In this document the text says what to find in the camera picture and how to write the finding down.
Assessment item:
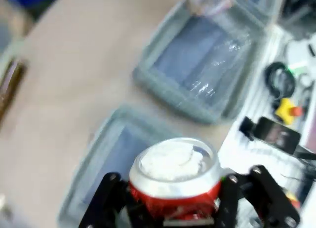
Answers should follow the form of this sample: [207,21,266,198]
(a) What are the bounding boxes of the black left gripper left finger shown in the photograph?
[78,172,149,228]

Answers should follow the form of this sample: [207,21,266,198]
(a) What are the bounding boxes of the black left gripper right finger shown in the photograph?
[212,164,301,228]

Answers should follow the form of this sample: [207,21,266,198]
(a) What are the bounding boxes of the red aluminium soda can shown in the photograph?
[128,137,222,222]

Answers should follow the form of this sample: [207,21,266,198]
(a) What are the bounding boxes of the grey plastic basket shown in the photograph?
[57,105,188,228]
[132,0,270,125]

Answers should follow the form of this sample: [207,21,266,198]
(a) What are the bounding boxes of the yellow emergency stop button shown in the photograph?
[275,97,304,125]

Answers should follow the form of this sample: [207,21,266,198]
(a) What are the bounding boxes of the clear plastic bottle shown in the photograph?
[182,0,252,100]

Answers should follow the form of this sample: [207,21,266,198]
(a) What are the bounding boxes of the black smartphone on mount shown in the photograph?
[238,115,302,155]

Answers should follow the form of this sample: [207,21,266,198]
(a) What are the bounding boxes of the black coiled cable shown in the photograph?
[264,61,296,99]

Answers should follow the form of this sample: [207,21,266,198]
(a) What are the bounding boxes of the dark brown wooden frame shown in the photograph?
[0,59,27,120]

